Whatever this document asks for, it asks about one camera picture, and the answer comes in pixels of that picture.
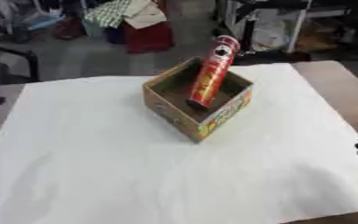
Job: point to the tan cardboard box with print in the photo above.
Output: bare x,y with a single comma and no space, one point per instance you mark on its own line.
179,109

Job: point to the tall red cylindrical can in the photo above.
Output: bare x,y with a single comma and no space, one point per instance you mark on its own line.
213,76

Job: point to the tan cardboard sheet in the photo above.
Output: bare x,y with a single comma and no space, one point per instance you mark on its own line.
145,14

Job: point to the green white checked cloth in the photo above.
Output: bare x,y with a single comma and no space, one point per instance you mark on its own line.
106,13

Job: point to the dark red bag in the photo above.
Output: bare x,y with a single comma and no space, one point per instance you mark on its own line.
67,28

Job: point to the black chair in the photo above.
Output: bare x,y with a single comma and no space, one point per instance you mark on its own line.
3,62

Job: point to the white metal frame cart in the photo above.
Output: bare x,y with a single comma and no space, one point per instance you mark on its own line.
276,24

